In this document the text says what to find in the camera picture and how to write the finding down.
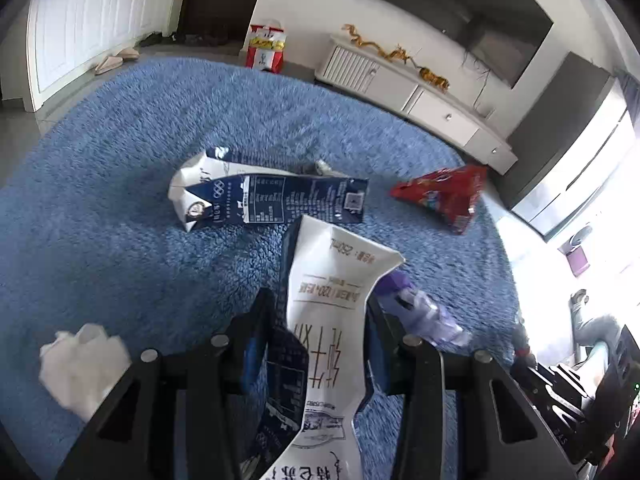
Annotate white wall cabinet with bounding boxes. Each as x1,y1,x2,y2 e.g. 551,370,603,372
27,0,186,113

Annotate golden tiger figurine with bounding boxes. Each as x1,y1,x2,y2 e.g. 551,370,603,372
419,66,449,92

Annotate television cables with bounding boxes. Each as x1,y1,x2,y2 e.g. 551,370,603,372
462,52,493,116

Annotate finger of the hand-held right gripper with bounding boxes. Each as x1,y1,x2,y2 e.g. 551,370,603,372
545,402,608,466
510,360,588,428

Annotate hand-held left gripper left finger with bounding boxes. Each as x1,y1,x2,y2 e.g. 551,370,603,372
55,287,276,480

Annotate white tissue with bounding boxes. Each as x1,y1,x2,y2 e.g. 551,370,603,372
39,323,132,421

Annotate blue fluffy rug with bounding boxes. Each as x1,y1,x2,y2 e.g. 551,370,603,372
0,57,523,480

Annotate dark blue milk carton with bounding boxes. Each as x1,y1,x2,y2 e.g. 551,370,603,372
167,146,370,233

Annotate red and white gift bag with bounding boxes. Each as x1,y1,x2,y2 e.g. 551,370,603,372
245,20,287,73

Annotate grey refrigerator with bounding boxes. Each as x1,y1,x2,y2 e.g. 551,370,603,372
497,51,633,238

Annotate grey curtain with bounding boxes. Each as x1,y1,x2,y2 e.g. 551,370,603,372
617,70,640,113

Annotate black wall television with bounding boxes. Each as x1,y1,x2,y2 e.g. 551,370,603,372
339,0,555,90

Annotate white and blue milk carton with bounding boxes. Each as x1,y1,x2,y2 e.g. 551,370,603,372
240,215,405,480

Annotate large golden dragon figurine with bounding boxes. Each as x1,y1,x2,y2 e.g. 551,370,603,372
342,23,386,56

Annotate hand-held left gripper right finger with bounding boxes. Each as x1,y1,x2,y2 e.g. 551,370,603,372
365,300,576,480

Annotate small golden dragon figurine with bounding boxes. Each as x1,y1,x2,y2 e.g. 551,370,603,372
382,42,418,68

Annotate red snack packet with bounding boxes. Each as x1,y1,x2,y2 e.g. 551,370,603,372
390,164,488,235

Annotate purple plastic wrapper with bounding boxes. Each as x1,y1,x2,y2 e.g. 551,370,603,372
375,271,473,348

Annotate white television cabinet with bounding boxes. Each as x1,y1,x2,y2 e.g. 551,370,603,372
315,34,518,176

